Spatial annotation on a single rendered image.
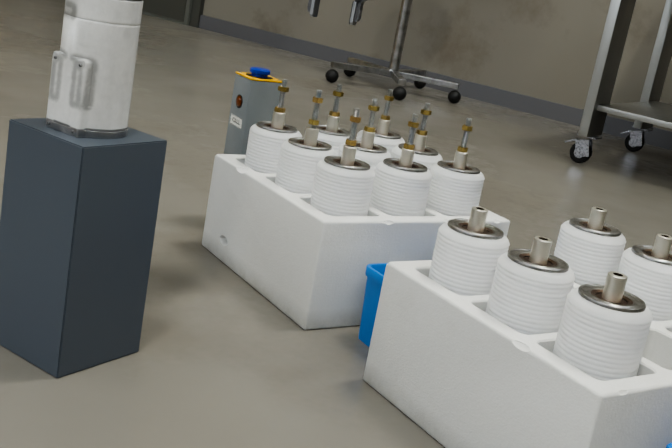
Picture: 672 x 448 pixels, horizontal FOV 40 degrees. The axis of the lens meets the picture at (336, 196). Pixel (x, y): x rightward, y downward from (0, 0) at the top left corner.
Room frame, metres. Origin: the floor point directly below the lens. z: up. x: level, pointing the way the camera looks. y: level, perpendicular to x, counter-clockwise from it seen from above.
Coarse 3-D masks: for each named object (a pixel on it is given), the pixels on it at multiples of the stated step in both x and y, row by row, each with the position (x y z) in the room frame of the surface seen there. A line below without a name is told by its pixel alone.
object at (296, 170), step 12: (288, 144) 1.53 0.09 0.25; (288, 156) 1.52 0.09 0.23; (300, 156) 1.51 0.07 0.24; (312, 156) 1.51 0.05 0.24; (324, 156) 1.52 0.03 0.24; (288, 168) 1.51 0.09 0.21; (300, 168) 1.51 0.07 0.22; (312, 168) 1.51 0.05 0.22; (276, 180) 1.54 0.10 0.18; (288, 180) 1.51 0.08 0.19; (300, 180) 1.51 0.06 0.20; (312, 180) 1.51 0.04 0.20; (300, 192) 1.51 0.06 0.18
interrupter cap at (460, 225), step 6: (450, 222) 1.20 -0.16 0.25; (456, 222) 1.20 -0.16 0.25; (462, 222) 1.21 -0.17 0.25; (456, 228) 1.17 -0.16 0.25; (462, 228) 1.18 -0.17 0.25; (486, 228) 1.21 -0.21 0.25; (492, 228) 1.21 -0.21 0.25; (498, 228) 1.21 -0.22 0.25; (468, 234) 1.16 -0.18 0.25; (474, 234) 1.16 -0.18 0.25; (480, 234) 1.17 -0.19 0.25; (486, 234) 1.17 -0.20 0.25; (492, 234) 1.18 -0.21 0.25; (498, 234) 1.18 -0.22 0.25
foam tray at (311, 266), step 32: (224, 160) 1.63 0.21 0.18; (224, 192) 1.62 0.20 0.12; (256, 192) 1.53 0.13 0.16; (288, 192) 1.48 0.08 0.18; (224, 224) 1.60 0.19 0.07; (256, 224) 1.51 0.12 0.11; (288, 224) 1.43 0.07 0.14; (320, 224) 1.36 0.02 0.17; (352, 224) 1.38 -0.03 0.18; (384, 224) 1.42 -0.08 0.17; (416, 224) 1.45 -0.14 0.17; (224, 256) 1.59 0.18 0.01; (256, 256) 1.50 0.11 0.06; (288, 256) 1.42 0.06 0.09; (320, 256) 1.35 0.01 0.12; (352, 256) 1.39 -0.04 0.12; (384, 256) 1.42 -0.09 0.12; (416, 256) 1.46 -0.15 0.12; (256, 288) 1.48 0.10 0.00; (288, 288) 1.40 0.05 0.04; (320, 288) 1.36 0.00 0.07; (352, 288) 1.39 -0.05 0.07; (320, 320) 1.37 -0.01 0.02; (352, 320) 1.40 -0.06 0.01
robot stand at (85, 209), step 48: (48, 144) 1.09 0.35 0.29; (96, 144) 1.08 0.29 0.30; (144, 144) 1.14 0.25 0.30; (48, 192) 1.08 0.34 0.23; (96, 192) 1.08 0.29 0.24; (144, 192) 1.15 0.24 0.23; (0, 240) 1.12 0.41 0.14; (48, 240) 1.08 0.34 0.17; (96, 240) 1.08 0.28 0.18; (144, 240) 1.16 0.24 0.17; (0, 288) 1.12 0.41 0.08; (48, 288) 1.07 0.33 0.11; (96, 288) 1.09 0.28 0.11; (144, 288) 1.17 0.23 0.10; (0, 336) 1.11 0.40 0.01; (48, 336) 1.07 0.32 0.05; (96, 336) 1.10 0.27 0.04
